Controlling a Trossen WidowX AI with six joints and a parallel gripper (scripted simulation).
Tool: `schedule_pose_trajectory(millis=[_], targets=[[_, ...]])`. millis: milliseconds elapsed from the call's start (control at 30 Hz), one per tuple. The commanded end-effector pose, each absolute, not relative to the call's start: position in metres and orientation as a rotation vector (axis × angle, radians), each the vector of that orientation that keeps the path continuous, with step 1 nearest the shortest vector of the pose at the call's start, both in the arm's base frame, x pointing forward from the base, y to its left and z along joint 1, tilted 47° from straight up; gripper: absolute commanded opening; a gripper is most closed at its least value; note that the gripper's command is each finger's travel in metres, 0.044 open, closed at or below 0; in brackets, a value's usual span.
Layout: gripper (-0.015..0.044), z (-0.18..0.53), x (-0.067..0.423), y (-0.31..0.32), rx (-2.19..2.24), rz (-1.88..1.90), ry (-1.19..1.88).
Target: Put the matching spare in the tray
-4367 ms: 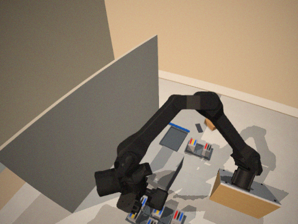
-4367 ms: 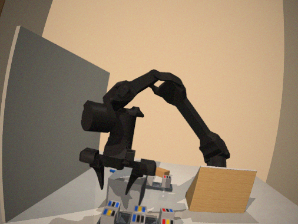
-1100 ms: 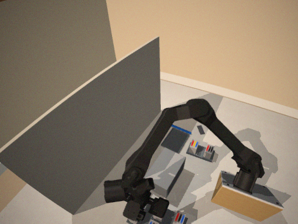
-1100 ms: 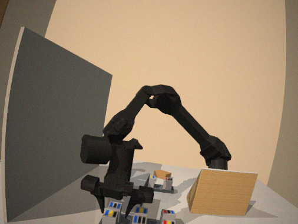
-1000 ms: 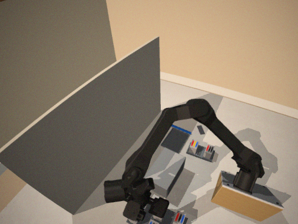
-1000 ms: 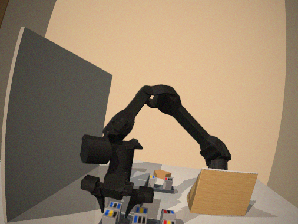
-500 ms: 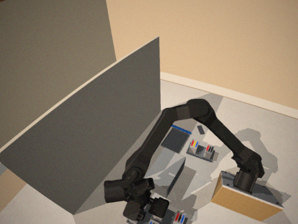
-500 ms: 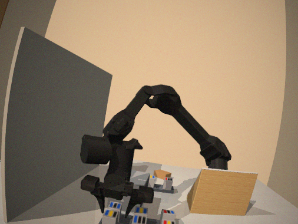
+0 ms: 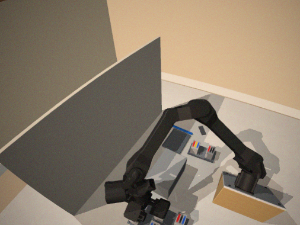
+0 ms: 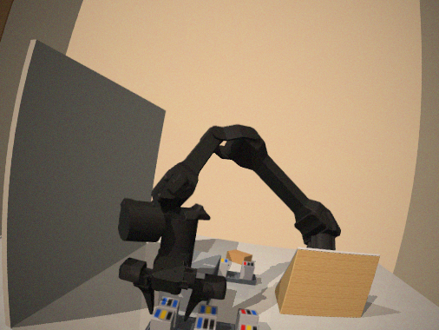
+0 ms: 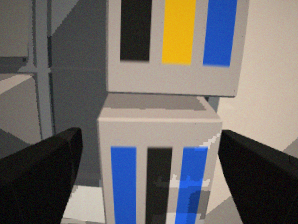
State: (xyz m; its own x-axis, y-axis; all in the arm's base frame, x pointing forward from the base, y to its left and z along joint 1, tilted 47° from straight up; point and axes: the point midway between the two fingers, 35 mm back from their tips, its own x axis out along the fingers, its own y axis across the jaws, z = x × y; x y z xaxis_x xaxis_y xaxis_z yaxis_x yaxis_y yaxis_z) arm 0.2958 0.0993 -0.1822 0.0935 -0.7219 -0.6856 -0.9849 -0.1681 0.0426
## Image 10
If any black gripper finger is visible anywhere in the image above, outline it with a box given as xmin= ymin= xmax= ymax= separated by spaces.
xmin=133 ymin=281 xmax=154 ymax=314
xmin=184 ymin=289 xmax=208 ymax=321

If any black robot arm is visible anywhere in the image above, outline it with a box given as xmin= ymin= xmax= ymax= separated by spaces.
xmin=118 ymin=124 xmax=341 ymax=295

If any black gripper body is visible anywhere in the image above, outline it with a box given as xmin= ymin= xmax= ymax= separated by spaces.
xmin=119 ymin=241 xmax=226 ymax=300

